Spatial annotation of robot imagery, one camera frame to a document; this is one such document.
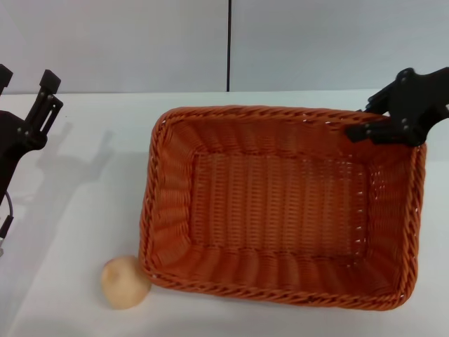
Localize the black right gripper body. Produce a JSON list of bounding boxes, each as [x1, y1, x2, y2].
[[384, 67, 449, 147]]

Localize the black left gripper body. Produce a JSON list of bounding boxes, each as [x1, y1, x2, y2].
[[0, 109, 48, 201]]

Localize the orange woven wicker basket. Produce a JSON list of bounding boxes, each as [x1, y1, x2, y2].
[[138, 104, 428, 312]]

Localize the round pale bread bun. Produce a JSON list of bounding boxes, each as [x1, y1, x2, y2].
[[101, 255, 153, 311]]

